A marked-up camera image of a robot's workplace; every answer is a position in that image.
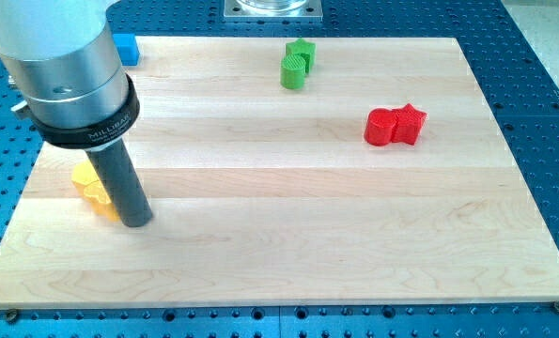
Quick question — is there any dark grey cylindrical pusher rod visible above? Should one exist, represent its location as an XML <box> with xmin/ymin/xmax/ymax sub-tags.
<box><xmin>86</xmin><ymin>139</ymin><xmax>153</xmax><ymax>227</ymax></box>

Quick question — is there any black Millibar tool collar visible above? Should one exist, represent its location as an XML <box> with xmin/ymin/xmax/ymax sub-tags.
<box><xmin>31</xmin><ymin>75</ymin><xmax>140</xmax><ymax>149</ymax></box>

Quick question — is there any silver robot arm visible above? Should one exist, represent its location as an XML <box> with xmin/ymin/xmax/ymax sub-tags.
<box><xmin>0</xmin><ymin>0</ymin><xmax>152</xmax><ymax>227</ymax></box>

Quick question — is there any light wooden board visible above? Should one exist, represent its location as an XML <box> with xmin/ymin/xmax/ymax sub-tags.
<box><xmin>0</xmin><ymin>37</ymin><xmax>559</xmax><ymax>310</ymax></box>

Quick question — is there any left board clamp screw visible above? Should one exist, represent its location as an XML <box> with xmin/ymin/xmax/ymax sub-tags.
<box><xmin>3</xmin><ymin>309</ymin><xmax>20</xmax><ymax>325</ymax></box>

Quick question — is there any yellow hexagon block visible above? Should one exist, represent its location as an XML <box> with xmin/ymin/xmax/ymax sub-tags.
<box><xmin>71</xmin><ymin>161</ymin><xmax>101</xmax><ymax>198</ymax></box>

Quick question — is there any yellow heart block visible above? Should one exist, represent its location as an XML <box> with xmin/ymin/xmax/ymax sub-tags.
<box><xmin>83</xmin><ymin>181</ymin><xmax>120</xmax><ymax>222</ymax></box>

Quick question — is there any blue cube block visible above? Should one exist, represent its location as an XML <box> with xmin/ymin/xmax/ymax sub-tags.
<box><xmin>113</xmin><ymin>33</ymin><xmax>140</xmax><ymax>66</ymax></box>

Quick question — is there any green cylinder block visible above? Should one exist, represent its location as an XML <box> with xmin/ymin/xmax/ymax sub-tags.
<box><xmin>280</xmin><ymin>54</ymin><xmax>306</xmax><ymax>89</ymax></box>

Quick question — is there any green star block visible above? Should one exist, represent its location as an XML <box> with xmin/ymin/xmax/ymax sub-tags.
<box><xmin>285</xmin><ymin>38</ymin><xmax>316</xmax><ymax>74</ymax></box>

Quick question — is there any red cylinder block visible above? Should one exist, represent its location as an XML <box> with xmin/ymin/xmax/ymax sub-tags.
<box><xmin>364</xmin><ymin>108</ymin><xmax>397</xmax><ymax>146</ymax></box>

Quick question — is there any red star block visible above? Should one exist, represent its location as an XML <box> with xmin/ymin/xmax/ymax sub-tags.
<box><xmin>391</xmin><ymin>103</ymin><xmax>427</xmax><ymax>146</ymax></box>

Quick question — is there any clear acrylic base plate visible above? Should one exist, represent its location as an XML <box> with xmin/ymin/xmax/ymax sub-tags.
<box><xmin>223</xmin><ymin>0</ymin><xmax>323</xmax><ymax>23</ymax></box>

